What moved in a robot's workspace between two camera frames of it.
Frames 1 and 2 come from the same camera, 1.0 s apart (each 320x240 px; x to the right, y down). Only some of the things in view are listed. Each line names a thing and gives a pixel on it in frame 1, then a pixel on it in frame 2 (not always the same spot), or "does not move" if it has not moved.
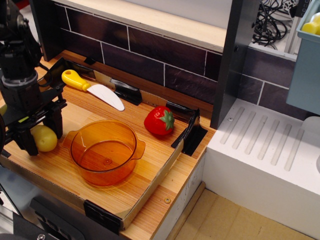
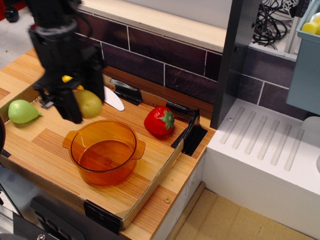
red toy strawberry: (159, 120) does not move
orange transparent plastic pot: (105, 151) does not move
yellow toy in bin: (313, 27) does not move
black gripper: (20, 106) → (64, 62)
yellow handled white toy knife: (71, 78) does not move
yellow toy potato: (46, 140) → (90, 105)
